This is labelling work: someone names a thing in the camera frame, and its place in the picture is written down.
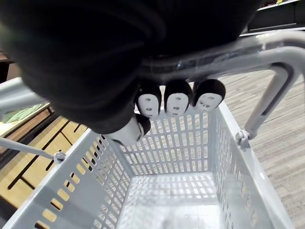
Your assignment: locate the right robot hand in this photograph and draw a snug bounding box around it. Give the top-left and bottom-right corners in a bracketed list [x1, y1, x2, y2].
[0, 0, 265, 146]

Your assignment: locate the green vegetable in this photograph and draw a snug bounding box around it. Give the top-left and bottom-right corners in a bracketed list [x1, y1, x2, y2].
[0, 103, 48, 125]

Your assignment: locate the dark display shelf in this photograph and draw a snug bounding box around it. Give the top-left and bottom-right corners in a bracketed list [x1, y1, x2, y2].
[246, 0, 305, 33]

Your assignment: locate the grey plastic shopping basket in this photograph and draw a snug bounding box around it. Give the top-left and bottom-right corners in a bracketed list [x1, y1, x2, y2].
[0, 31, 305, 229]

